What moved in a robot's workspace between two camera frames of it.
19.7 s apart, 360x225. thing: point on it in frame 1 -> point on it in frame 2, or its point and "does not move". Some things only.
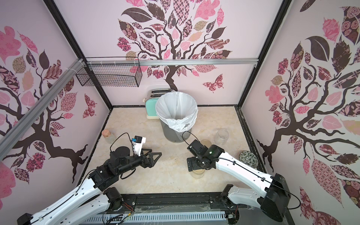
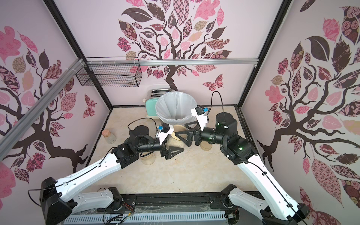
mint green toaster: x=152 y=96 does not move
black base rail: x=205 y=203 does not move
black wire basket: x=118 y=71 does not move
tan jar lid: x=206 y=142 does not move
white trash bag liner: x=180 y=110 does not move
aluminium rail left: x=39 y=106 does not move
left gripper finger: x=151 y=161 -> x=173 y=151
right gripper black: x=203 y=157 -> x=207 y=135
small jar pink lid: x=110 y=138 does not move
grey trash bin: x=171 y=135 -> x=179 y=123
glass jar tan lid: x=198 y=173 -> x=176 y=128
